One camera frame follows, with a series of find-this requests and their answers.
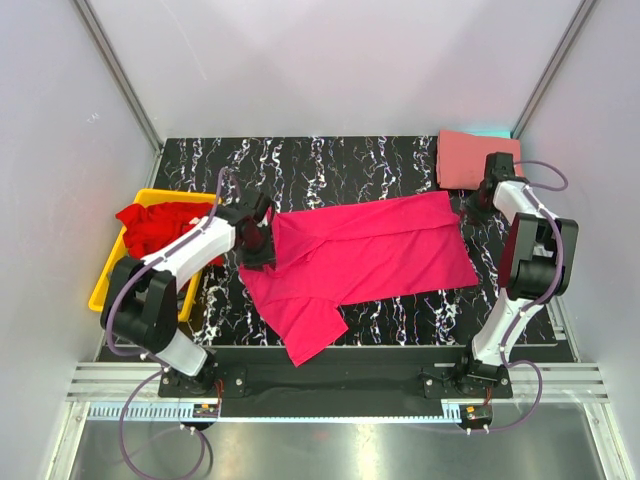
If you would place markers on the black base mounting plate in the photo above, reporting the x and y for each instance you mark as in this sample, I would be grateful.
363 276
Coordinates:
371 381

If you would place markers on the red t shirt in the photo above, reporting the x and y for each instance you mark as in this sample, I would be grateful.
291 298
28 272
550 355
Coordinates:
149 229

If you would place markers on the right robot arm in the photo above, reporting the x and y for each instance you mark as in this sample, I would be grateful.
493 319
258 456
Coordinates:
535 267

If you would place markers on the right aluminium frame post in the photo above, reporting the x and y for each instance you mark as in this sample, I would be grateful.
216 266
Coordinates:
561 53

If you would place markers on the yellow plastic bin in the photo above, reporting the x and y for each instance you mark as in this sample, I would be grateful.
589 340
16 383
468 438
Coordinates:
145 197

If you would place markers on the folded salmon pink t shirt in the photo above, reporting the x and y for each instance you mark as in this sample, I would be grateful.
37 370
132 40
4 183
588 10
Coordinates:
461 158

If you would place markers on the aluminium rail profile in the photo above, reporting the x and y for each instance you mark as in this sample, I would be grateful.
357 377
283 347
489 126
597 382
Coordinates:
106 387

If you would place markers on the left aluminium frame post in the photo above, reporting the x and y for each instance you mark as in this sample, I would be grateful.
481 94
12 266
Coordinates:
100 38

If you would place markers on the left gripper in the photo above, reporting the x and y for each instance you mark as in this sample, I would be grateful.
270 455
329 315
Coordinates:
266 256

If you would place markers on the aluminium frame post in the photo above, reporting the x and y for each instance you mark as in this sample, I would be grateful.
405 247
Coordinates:
100 38
561 53

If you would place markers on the magenta pink t shirt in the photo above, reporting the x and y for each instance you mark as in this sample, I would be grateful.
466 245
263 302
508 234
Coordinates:
349 254

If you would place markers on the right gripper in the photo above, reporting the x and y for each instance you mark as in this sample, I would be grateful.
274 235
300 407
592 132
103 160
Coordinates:
471 198

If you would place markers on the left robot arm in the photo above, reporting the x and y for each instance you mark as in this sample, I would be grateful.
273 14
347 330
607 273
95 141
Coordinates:
142 298

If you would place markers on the folded teal t shirt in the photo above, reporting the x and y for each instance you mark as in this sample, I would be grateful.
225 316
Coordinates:
490 132

